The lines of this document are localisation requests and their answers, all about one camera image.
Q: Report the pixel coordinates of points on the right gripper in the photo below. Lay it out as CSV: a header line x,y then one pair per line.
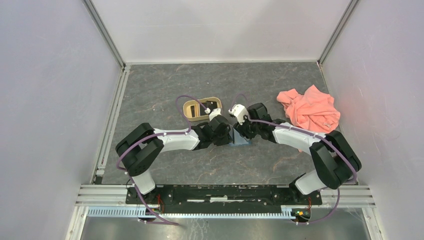
x,y
241,129

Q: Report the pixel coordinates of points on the blue card holder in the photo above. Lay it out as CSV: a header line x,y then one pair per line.
x,y
237,139

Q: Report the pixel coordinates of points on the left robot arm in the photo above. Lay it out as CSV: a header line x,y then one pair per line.
x,y
139,149

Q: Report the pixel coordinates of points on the pink cloth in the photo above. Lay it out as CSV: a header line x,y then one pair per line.
x,y
313,110

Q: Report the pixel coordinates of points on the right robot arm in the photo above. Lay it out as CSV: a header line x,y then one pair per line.
x,y
335,162

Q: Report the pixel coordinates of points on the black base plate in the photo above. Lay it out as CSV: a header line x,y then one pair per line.
x,y
223,199

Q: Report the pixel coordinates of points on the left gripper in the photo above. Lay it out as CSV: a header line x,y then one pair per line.
x,y
225,140

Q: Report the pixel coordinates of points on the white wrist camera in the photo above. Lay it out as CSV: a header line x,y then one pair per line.
x,y
213,113
239,112

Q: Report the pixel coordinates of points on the aluminium frame rail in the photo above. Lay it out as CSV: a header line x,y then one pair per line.
x,y
347,196

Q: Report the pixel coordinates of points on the beige card tray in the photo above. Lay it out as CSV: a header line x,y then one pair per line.
x,y
195,112

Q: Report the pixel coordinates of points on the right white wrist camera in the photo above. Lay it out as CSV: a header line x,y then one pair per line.
x,y
239,112

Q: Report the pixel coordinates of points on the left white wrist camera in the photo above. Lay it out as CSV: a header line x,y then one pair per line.
x,y
213,113

